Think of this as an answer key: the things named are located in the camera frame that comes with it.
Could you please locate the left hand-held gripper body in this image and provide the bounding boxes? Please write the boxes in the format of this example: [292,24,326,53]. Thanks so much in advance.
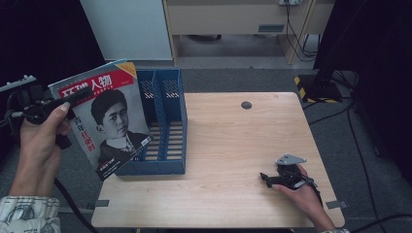
[0,75,73,150]

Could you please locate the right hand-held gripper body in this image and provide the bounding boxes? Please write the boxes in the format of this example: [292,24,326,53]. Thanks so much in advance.
[273,153,317,191]

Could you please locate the magazine with portrait cover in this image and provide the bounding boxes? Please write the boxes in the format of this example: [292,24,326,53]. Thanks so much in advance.
[48,58,155,182]

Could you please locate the blue plastic file rack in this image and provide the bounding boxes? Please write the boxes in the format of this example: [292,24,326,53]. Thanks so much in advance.
[115,68,189,177]

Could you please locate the person's right hand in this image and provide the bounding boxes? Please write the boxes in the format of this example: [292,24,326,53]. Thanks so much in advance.
[271,164,325,215]

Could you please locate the person's left hand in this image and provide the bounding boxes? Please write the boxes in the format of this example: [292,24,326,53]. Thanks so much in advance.
[9,101,73,198]

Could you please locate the dark curtain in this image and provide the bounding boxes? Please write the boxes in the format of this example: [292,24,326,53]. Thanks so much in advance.
[313,0,412,185]
[0,0,109,163]

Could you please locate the white cabinet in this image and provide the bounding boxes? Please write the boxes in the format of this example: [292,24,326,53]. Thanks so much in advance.
[80,0,174,61]

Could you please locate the black stand with striped base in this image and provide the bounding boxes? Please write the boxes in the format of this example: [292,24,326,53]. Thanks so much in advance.
[293,48,344,105]

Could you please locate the light wooden desk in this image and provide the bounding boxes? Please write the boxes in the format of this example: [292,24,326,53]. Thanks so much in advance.
[161,0,336,66]

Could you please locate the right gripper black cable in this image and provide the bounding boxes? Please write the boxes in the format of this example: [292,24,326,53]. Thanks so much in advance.
[309,179,326,209]

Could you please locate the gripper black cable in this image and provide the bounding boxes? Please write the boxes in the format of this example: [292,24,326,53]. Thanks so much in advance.
[309,179,326,209]
[52,178,100,233]

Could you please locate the long black floor cable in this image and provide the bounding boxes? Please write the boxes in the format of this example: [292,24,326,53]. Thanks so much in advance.
[302,96,381,233]

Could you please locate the thick black floor cable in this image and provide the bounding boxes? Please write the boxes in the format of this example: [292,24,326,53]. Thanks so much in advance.
[356,213,412,233]

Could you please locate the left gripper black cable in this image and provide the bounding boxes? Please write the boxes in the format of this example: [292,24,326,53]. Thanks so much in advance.
[52,178,100,233]

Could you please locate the hanging black cables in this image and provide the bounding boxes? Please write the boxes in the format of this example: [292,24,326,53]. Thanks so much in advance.
[285,4,321,63]

